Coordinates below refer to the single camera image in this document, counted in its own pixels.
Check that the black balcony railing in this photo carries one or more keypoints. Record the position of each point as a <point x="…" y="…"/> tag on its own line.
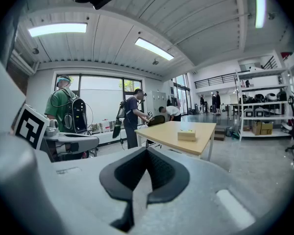
<point x="214" y="80"/>

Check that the rectangular ceiling light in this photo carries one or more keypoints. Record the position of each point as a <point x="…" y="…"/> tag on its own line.
<point x="57" y="29"/>
<point x="154" y="48"/>
<point x="259" y="6"/>

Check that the light wooden table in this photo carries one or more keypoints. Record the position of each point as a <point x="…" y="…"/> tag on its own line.
<point x="171" y="136"/>

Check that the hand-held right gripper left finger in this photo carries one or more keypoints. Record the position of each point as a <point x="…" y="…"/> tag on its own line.
<point x="123" y="172"/>

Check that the white metal shelf rack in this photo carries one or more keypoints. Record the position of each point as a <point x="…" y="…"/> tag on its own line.
<point x="264" y="104"/>

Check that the cardboard box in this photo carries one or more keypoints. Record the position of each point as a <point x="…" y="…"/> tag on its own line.
<point x="266" y="128"/>
<point x="256" y="128"/>

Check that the beige tissue box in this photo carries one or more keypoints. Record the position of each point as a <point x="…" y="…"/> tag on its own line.
<point x="187" y="134"/>

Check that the grey lockers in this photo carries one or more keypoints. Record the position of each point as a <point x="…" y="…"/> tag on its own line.
<point x="158" y="103"/>

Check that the large black-framed window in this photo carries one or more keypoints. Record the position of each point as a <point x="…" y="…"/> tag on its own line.
<point x="100" y="99"/>

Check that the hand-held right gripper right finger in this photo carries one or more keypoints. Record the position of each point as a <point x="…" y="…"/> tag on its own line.
<point x="167" y="175"/>

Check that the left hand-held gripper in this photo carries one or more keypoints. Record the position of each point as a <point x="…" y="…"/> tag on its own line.
<point x="30" y="126"/>

